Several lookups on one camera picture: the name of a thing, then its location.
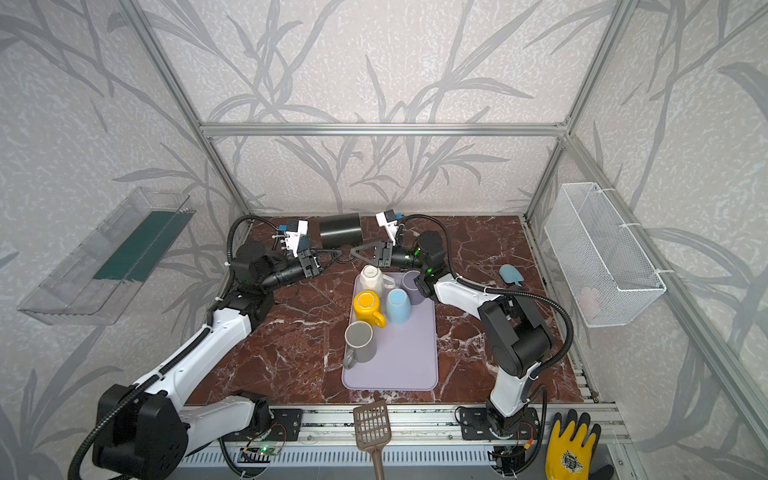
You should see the black mug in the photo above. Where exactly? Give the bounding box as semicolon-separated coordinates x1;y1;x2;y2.
318;213;363;249

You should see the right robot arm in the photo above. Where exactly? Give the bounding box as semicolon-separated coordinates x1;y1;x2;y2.
350;210;574;438

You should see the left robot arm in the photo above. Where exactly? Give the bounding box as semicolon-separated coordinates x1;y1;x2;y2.
67;214;325;479

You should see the white faceted mug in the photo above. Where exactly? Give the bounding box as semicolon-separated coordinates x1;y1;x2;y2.
359;265;397;298

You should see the purple mug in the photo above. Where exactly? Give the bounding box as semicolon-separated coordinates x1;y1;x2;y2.
401;270;425;306

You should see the light blue mug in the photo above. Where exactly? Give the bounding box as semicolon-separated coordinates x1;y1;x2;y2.
385;288;412;324

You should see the yellow mug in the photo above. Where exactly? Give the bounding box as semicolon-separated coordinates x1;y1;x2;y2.
353;290;387;328

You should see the grey mug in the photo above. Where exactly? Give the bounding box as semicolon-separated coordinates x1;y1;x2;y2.
342;321;377;369

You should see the lavender tray mat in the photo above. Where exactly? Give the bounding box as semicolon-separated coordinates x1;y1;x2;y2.
342;273;438;391

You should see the light blue spatula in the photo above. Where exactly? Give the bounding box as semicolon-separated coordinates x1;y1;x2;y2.
499;264;524;286

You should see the brown slotted spatula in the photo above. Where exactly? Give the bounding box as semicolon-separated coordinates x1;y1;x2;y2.
352;400;392;480

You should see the clear plastic shelf bin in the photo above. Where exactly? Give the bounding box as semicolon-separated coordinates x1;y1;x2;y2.
18;187;196;326

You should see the yellow work glove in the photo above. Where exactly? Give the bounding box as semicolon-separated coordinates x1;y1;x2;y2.
545;409;602;480

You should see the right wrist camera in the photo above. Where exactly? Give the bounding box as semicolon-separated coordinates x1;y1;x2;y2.
375;209;403;243

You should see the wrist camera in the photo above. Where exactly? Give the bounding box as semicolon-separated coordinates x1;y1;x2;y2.
375;209;403;243
276;220;311;257

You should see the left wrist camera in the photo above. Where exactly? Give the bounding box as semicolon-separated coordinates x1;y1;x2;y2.
276;220;311;257

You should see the white wire basket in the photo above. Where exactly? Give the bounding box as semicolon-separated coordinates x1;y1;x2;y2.
544;182;666;328

